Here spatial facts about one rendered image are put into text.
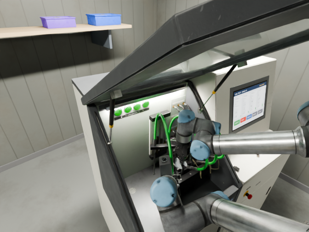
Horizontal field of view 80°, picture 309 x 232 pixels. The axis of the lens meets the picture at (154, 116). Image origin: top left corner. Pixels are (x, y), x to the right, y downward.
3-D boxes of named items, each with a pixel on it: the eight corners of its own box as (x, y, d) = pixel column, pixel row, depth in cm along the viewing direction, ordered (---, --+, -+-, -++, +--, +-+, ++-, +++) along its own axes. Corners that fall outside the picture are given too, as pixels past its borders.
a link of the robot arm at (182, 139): (173, 130, 89) (185, 125, 93) (172, 138, 92) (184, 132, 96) (183, 138, 84) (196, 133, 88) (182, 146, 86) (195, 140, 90)
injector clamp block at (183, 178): (169, 204, 114) (171, 188, 106) (160, 192, 121) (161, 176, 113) (207, 179, 131) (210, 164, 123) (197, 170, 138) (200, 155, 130)
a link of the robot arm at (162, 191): (154, 215, 49) (144, 183, 52) (159, 205, 60) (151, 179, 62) (181, 205, 49) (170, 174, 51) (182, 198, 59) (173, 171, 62)
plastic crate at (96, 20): (111, 23, 231) (111, 13, 225) (122, 24, 217) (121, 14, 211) (87, 24, 212) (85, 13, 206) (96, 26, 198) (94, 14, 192)
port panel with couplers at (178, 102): (170, 138, 134) (174, 101, 118) (168, 136, 137) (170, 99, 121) (184, 133, 141) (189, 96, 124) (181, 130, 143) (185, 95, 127)
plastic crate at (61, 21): (70, 25, 200) (68, 15, 195) (77, 27, 187) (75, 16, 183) (42, 26, 183) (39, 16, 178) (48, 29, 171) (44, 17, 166)
